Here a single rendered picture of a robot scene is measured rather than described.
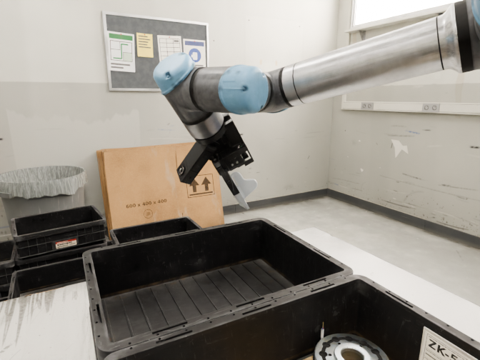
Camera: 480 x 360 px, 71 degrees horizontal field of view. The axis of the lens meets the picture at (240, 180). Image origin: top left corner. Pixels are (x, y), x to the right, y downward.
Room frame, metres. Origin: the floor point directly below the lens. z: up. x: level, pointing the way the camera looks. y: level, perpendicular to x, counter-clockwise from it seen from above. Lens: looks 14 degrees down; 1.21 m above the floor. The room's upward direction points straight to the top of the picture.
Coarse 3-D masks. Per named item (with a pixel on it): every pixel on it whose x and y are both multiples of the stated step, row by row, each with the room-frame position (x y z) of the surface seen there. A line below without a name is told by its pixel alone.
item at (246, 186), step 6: (234, 174) 0.72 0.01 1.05; (240, 174) 0.72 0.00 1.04; (240, 180) 0.72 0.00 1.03; (246, 180) 0.72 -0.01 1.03; (252, 180) 0.72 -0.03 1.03; (240, 186) 0.72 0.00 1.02; (246, 186) 0.72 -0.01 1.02; (252, 186) 0.72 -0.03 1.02; (240, 192) 0.71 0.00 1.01; (246, 192) 0.72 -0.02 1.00; (240, 198) 0.71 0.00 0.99; (240, 204) 0.72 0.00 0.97; (246, 204) 0.72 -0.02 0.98
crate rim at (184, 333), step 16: (320, 288) 0.45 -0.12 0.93; (336, 288) 0.46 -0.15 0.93; (384, 288) 0.45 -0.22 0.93; (272, 304) 0.41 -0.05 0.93; (288, 304) 0.42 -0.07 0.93; (400, 304) 0.42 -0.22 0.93; (224, 320) 0.38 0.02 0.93; (240, 320) 0.38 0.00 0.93; (432, 320) 0.38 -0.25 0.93; (160, 336) 0.35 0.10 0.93; (176, 336) 0.35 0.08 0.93; (192, 336) 0.35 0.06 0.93; (464, 336) 0.35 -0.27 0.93; (128, 352) 0.32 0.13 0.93; (144, 352) 0.33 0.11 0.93
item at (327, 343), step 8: (328, 336) 0.43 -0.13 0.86; (336, 336) 0.43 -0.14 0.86; (344, 336) 0.43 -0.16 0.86; (352, 336) 0.43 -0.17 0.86; (320, 344) 0.42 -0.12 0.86; (328, 344) 0.42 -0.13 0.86; (336, 344) 0.42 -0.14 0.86; (360, 344) 0.42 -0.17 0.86; (368, 344) 0.42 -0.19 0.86; (320, 352) 0.40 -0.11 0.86; (328, 352) 0.40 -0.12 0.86; (368, 352) 0.40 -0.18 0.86; (376, 352) 0.40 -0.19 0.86
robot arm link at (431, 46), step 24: (432, 24) 0.50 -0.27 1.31; (456, 24) 0.47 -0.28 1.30; (360, 48) 0.55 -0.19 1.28; (384, 48) 0.53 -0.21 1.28; (408, 48) 0.51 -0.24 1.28; (432, 48) 0.49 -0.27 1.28; (456, 48) 0.47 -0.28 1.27; (264, 72) 0.64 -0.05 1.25; (288, 72) 0.62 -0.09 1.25; (312, 72) 0.59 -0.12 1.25; (336, 72) 0.57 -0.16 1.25; (360, 72) 0.55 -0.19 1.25; (384, 72) 0.53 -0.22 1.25; (408, 72) 0.52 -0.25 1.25; (432, 72) 0.52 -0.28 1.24; (288, 96) 0.62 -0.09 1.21; (312, 96) 0.61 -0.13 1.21
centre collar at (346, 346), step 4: (340, 344) 0.41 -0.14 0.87; (344, 344) 0.41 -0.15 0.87; (348, 344) 0.41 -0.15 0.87; (352, 344) 0.41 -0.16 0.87; (336, 348) 0.40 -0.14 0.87; (340, 348) 0.40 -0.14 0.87; (344, 348) 0.40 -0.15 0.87; (348, 348) 0.40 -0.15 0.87; (352, 348) 0.40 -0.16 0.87; (356, 348) 0.40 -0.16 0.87; (360, 348) 0.40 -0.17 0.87; (336, 352) 0.39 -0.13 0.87; (340, 352) 0.39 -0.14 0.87; (356, 352) 0.40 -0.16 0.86; (360, 352) 0.40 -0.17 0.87; (364, 352) 0.39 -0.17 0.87; (336, 356) 0.39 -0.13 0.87; (340, 356) 0.39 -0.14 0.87; (364, 356) 0.39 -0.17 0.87; (368, 356) 0.39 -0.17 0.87
